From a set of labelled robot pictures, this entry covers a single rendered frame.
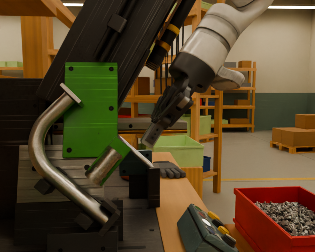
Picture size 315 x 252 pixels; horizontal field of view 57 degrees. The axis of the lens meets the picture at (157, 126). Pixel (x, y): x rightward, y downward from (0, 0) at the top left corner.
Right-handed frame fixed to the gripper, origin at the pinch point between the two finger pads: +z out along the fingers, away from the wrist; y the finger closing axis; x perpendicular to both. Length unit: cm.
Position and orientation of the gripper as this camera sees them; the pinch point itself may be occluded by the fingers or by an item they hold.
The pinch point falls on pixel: (151, 135)
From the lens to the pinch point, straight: 48.3
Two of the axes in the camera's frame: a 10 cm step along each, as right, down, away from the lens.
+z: -5.4, 8.4, -0.9
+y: 2.4, 0.6, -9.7
